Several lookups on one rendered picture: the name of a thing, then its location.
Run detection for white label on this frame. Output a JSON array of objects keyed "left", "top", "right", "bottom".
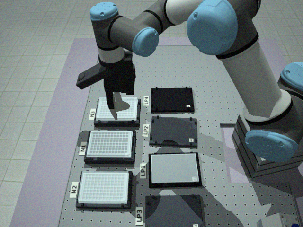
[
  {"left": 142, "top": 124, "right": 149, "bottom": 137},
  {"left": 140, "top": 164, "right": 146, "bottom": 179},
  {"left": 79, "top": 142, "right": 87, "bottom": 155},
  {"left": 70, "top": 182, "right": 79, "bottom": 198},
  {"left": 89, "top": 109, "right": 96, "bottom": 120},
  {"left": 135, "top": 207, "right": 143, "bottom": 225},
  {"left": 143, "top": 96, "right": 149, "bottom": 106}
]

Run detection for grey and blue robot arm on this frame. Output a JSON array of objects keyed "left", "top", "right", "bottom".
[{"left": 90, "top": 0, "right": 303, "bottom": 162}]

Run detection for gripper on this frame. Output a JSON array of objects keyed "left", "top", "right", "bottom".
[{"left": 98, "top": 50, "right": 136, "bottom": 120}]

